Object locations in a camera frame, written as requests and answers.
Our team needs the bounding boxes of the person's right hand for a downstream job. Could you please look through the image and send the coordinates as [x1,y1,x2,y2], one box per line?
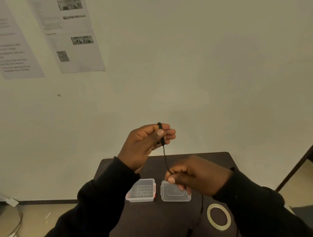
[165,155,233,197]

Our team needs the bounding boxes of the person's left hand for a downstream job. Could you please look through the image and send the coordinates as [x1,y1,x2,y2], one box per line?
[117,123,176,174]

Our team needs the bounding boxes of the black cord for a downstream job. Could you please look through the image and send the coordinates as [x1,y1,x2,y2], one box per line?
[157,122,204,237]

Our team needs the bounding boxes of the person's right forearm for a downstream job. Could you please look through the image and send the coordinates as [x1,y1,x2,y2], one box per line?
[212,167,313,237]

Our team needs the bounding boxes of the person's left forearm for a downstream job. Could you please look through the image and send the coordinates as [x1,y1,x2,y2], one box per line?
[44,156,141,237]

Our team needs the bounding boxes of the clear plastic box lid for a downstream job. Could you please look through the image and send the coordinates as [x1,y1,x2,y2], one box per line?
[160,180,192,202]

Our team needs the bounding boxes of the clear plastic compartment box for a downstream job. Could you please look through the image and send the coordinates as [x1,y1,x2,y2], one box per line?
[125,178,156,202]

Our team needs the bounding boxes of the clear tape roll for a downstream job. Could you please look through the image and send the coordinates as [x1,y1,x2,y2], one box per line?
[207,203,232,231]

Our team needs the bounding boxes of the printed paper sheet with pictures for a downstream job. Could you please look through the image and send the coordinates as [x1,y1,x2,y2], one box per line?
[26,0,105,74]

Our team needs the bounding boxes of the printed paper sheet with text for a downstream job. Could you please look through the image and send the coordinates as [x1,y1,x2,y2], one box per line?
[0,0,46,80]

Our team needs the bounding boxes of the dark cables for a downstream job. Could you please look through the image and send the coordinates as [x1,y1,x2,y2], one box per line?
[7,205,24,237]

